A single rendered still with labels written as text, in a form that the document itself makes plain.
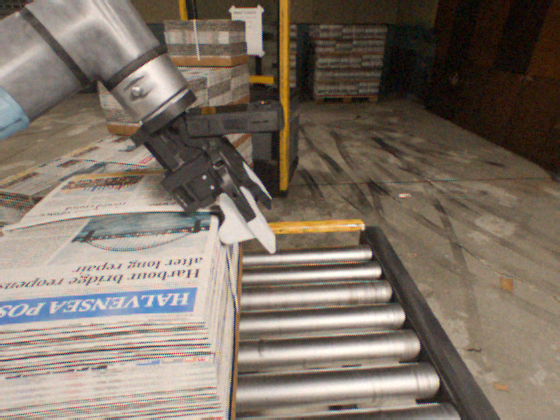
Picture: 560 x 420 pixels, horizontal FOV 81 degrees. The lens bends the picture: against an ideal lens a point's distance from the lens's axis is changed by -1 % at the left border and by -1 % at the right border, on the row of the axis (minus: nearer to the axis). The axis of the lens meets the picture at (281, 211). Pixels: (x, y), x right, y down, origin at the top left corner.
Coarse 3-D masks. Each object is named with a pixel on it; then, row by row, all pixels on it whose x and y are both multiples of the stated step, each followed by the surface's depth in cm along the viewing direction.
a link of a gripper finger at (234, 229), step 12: (228, 204) 40; (252, 204) 39; (228, 216) 40; (240, 216) 40; (228, 228) 40; (240, 228) 40; (252, 228) 39; (264, 228) 40; (228, 240) 41; (240, 240) 40; (264, 240) 40
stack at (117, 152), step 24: (96, 144) 137; (120, 144) 137; (48, 168) 113; (72, 168) 114; (96, 168) 114; (120, 168) 114; (0, 192) 98; (24, 192) 97; (48, 192) 98; (0, 216) 105; (24, 216) 102
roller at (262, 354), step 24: (312, 336) 56; (336, 336) 56; (360, 336) 56; (384, 336) 55; (408, 336) 55; (240, 360) 53; (264, 360) 53; (288, 360) 53; (312, 360) 53; (336, 360) 54; (360, 360) 54; (384, 360) 55; (408, 360) 55
